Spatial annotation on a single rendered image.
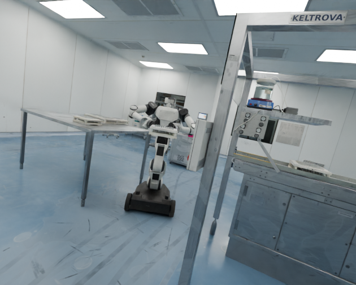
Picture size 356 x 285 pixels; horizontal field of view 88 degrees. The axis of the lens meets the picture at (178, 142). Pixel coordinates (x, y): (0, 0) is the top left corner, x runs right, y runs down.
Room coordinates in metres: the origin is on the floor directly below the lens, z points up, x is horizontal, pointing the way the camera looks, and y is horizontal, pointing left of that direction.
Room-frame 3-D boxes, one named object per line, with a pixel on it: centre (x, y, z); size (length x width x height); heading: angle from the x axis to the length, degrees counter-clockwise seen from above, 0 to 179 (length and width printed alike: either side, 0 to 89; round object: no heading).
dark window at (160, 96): (7.71, 0.66, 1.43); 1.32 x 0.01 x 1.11; 69
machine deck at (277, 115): (1.63, -0.82, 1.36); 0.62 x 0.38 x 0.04; 68
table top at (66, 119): (2.72, 1.34, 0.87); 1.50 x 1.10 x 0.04; 64
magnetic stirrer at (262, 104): (1.65, -0.64, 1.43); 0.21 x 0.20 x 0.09; 158
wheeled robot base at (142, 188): (2.32, 0.20, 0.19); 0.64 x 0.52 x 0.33; 5
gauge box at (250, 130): (1.57, -0.59, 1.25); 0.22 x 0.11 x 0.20; 68
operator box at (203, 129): (0.98, -0.13, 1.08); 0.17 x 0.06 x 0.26; 158
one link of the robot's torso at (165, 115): (2.40, 0.21, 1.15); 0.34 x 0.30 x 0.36; 95
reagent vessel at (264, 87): (1.65, -0.64, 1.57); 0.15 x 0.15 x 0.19
